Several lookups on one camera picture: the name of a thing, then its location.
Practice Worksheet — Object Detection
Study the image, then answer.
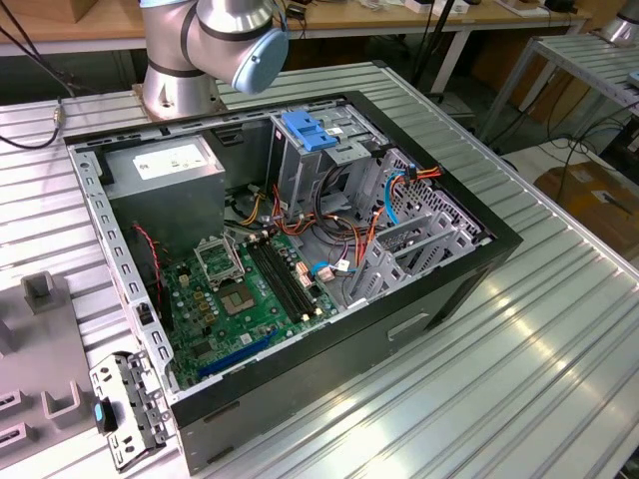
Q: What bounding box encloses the blue expansion slot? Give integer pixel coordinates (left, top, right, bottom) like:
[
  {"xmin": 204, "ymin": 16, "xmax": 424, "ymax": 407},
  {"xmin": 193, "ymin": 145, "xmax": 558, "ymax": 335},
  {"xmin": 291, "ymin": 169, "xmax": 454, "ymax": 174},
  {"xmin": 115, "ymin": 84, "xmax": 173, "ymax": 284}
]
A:
[{"xmin": 198, "ymin": 331, "xmax": 281, "ymax": 380}]

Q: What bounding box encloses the blue data wire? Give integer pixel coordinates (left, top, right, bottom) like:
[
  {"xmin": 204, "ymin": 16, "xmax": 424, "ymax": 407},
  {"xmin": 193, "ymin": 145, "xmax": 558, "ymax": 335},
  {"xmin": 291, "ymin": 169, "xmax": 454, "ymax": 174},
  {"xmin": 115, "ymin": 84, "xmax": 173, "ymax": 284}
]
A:
[
  {"xmin": 383, "ymin": 163, "xmax": 418, "ymax": 229},
  {"xmin": 309, "ymin": 261, "xmax": 360, "ymax": 276}
]

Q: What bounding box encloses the black tripod stand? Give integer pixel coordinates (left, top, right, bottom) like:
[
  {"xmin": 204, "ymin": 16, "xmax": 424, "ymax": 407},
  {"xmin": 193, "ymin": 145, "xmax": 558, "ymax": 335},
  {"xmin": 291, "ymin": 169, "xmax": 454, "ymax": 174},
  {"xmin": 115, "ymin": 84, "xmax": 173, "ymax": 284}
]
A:
[{"xmin": 411, "ymin": 0, "xmax": 458, "ymax": 99}]

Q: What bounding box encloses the black RAM slot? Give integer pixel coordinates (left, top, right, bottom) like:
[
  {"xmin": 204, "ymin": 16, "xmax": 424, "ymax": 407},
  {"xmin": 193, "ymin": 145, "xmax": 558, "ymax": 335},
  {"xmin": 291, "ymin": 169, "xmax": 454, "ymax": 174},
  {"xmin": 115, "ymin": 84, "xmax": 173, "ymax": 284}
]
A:
[
  {"xmin": 254, "ymin": 240, "xmax": 309, "ymax": 321},
  {"xmin": 248, "ymin": 242, "xmax": 303, "ymax": 324},
  {"xmin": 267, "ymin": 238, "xmax": 320, "ymax": 314},
  {"xmin": 261, "ymin": 239, "xmax": 315, "ymax": 318}
]

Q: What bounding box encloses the black open PC case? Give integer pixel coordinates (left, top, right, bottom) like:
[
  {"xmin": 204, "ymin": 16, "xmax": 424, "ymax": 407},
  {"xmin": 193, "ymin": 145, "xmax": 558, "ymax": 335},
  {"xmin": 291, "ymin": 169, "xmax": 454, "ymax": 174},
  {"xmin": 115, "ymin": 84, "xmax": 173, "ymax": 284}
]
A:
[{"xmin": 63, "ymin": 90, "xmax": 524, "ymax": 476}]

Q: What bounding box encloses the multicoloured power wire bundle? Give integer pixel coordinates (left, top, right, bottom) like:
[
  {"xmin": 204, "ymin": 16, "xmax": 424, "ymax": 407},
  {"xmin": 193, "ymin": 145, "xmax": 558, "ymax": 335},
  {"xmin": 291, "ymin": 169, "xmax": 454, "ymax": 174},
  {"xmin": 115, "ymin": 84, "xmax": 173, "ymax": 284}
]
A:
[{"xmin": 224, "ymin": 184, "xmax": 385, "ymax": 270}]

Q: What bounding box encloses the metal socket cover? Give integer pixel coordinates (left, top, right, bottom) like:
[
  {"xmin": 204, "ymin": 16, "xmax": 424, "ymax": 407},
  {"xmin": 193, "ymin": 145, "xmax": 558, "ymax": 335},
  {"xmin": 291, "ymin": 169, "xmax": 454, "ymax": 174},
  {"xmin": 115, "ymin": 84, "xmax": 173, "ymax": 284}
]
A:
[{"xmin": 193, "ymin": 234, "xmax": 246, "ymax": 290}]

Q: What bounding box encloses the red and black fan wire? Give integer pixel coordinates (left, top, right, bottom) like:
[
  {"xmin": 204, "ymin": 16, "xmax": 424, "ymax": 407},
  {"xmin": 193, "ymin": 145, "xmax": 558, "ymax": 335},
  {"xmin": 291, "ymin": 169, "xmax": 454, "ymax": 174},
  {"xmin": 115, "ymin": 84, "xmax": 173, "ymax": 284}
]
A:
[{"xmin": 132, "ymin": 224, "xmax": 164, "ymax": 305}]

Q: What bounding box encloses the black latch with teal tab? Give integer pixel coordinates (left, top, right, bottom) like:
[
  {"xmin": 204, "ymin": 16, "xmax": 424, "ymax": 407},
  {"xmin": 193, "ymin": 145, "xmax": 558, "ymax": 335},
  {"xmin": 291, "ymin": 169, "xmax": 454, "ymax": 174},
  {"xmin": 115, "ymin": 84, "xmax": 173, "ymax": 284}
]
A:
[{"xmin": 93, "ymin": 397, "xmax": 120, "ymax": 433}]

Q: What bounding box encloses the grey metal disk bay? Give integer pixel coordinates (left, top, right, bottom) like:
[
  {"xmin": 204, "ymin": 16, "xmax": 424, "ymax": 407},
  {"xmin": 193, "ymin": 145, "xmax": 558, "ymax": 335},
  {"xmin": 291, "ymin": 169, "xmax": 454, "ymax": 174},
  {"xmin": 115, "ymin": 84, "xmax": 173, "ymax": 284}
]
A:
[{"xmin": 343, "ymin": 148, "xmax": 495, "ymax": 309}]

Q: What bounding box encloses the grey parts rack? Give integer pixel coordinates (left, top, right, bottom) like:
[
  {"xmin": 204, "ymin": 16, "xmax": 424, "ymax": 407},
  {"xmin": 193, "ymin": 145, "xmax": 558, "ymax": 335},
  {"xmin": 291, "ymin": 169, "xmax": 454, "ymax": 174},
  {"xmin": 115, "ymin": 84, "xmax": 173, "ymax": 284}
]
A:
[{"xmin": 0, "ymin": 270, "xmax": 99, "ymax": 463}]

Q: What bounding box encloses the grey optical drive cage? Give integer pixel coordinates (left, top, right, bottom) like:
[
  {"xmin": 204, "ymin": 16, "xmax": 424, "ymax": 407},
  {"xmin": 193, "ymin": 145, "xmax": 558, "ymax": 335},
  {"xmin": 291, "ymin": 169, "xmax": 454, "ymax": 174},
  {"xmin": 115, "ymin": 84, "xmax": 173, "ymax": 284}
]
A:
[{"xmin": 267, "ymin": 102, "xmax": 390, "ymax": 221}]

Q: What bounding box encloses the brown cardboard box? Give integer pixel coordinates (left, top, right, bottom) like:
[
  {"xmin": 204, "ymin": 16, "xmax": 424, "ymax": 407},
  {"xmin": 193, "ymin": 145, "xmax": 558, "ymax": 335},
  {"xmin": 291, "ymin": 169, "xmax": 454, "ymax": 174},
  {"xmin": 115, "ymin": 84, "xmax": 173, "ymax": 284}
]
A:
[{"xmin": 533, "ymin": 162, "xmax": 639, "ymax": 260}]

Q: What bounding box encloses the grey metal expansion bracket clamp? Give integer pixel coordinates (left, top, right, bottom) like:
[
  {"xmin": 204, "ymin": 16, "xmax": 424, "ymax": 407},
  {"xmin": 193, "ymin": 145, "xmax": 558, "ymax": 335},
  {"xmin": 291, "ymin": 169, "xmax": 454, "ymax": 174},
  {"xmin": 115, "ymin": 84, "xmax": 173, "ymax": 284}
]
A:
[{"xmin": 88, "ymin": 350, "xmax": 174, "ymax": 473}]

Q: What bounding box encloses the orange power wire black plug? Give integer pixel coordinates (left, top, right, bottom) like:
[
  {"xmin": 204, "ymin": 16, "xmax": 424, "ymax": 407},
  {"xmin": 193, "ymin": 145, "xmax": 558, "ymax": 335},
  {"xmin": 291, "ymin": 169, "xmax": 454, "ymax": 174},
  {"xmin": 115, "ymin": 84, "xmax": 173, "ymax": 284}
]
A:
[{"xmin": 391, "ymin": 167, "xmax": 444, "ymax": 201}]

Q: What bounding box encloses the blue plastic drive latch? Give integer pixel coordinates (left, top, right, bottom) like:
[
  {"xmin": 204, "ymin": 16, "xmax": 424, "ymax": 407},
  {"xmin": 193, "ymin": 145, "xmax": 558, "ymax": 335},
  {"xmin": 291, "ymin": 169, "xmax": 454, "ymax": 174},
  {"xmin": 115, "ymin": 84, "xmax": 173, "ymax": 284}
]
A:
[{"xmin": 281, "ymin": 110, "xmax": 339, "ymax": 154}]

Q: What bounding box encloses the wooden desk with white frame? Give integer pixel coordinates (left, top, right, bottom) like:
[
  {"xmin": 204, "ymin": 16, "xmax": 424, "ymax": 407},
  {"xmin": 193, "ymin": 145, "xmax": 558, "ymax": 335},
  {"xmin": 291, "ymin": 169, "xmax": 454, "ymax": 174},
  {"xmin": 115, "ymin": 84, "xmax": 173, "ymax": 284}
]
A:
[{"xmin": 0, "ymin": 0, "xmax": 593, "ymax": 96}]

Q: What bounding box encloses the metal slat side table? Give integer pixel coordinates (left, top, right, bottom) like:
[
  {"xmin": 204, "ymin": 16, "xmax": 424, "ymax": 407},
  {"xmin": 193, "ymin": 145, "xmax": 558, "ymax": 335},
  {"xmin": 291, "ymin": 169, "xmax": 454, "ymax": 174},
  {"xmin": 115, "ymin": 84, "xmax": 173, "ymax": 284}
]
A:
[{"xmin": 478, "ymin": 32, "xmax": 639, "ymax": 146}]

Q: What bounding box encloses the green motherboard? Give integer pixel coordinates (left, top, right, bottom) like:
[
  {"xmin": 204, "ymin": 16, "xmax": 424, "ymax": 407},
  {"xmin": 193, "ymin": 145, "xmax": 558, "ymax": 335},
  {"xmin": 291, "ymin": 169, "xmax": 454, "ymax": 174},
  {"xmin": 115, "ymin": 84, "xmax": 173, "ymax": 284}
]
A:
[{"xmin": 159, "ymin": 232, "xmax": 340, "ymax": 390}]

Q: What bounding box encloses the grey power supply unit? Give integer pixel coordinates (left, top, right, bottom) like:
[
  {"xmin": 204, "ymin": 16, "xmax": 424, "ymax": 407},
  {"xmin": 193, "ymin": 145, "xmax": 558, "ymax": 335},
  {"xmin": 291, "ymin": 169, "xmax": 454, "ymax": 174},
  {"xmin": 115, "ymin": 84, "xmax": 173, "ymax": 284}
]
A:
[{"xmin": 102, "ymin": 134, "xmax": 227, "ymax": 260}]

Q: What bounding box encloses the CPU socket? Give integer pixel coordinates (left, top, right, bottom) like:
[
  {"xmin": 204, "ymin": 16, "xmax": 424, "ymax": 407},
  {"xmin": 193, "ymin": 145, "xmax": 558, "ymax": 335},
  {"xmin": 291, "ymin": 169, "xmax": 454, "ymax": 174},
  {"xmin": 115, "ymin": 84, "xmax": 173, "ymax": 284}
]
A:
[{"xmin": 219, "ymin": 283, "xmax": 259, "ymax": 318}]

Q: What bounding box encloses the black cable with metal connector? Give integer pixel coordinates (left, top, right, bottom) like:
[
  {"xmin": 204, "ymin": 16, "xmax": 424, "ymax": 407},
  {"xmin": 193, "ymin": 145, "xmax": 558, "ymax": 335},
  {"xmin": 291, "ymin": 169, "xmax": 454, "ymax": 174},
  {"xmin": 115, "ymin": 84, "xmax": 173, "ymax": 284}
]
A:
[{"xmin": 0, "ymin": 19, "xmax": 81, "ymax": 151}]

